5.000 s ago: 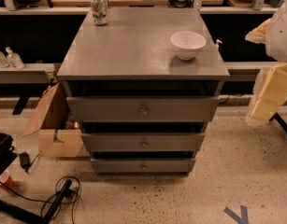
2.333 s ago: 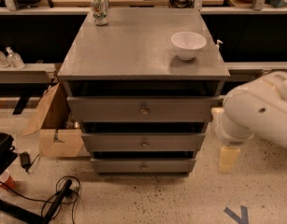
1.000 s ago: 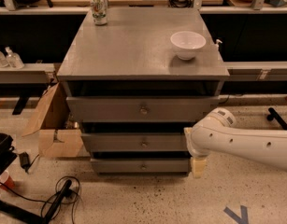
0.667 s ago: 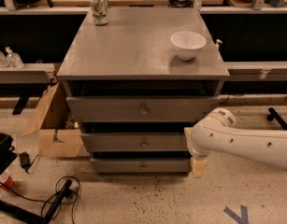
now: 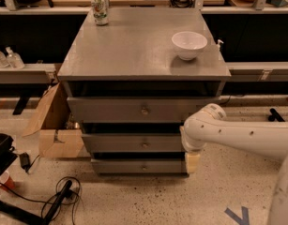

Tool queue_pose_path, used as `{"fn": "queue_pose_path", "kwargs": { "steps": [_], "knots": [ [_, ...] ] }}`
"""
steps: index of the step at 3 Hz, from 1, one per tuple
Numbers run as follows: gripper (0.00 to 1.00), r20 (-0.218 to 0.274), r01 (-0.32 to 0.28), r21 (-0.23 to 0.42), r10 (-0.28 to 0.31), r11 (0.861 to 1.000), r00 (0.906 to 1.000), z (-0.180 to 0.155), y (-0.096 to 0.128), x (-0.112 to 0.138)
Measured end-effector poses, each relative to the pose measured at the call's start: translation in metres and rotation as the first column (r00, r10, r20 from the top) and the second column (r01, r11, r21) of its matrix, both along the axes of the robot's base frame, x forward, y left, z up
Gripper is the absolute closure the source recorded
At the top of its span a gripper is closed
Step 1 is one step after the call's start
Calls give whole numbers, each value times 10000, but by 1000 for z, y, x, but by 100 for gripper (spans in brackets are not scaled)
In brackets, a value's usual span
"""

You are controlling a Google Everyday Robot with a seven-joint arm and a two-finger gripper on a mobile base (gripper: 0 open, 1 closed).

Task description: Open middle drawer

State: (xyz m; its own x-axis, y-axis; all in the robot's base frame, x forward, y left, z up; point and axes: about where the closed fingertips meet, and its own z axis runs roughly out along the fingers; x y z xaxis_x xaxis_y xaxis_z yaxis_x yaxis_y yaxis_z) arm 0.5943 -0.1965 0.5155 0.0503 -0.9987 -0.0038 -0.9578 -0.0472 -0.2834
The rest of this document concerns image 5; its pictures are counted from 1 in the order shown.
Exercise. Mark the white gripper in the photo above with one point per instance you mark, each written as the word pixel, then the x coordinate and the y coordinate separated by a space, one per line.
pixel 191 146

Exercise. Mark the grey drawer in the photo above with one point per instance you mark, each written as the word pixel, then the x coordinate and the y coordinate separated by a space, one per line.
pixel 134 110
pixel 123 142
pixel 103 166

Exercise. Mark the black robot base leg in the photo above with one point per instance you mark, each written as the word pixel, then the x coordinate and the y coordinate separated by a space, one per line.
pixel 275 116

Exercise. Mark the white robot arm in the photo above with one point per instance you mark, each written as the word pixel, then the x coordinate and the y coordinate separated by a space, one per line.
pixel 269 139

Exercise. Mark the grey bottom drawer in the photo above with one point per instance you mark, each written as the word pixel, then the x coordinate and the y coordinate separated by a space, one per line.
pixel 103 166

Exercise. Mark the grey wooden drawer cabinet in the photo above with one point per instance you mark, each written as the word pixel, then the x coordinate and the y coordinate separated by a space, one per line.
pixel 133 57

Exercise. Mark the grey top drawer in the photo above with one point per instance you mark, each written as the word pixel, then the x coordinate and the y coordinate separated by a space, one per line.
pixel 134 110

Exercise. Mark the open cardboard box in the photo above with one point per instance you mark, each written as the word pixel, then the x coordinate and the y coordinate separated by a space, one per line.
pixel 58 138

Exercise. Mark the white pump bottle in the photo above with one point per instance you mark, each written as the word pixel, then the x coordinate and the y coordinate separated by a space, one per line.
pixel 220 45

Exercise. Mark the white ceramic bowl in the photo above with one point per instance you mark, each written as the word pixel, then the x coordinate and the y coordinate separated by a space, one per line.
pixel 188 45

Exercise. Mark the black power adapter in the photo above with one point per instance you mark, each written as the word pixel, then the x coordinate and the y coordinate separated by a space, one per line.
pixel 25 161

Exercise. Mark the black bin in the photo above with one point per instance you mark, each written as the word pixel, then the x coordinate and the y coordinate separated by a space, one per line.
pixel 7 155

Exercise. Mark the red plastic cup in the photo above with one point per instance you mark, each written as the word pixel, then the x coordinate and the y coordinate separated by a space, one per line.
pixel 6 182

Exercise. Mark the black stand base bar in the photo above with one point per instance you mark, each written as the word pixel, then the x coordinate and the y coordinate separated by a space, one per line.
pixel 31 219

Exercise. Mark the clear sanitizer bottle right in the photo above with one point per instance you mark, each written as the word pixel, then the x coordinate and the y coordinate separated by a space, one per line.
pixel 14 59

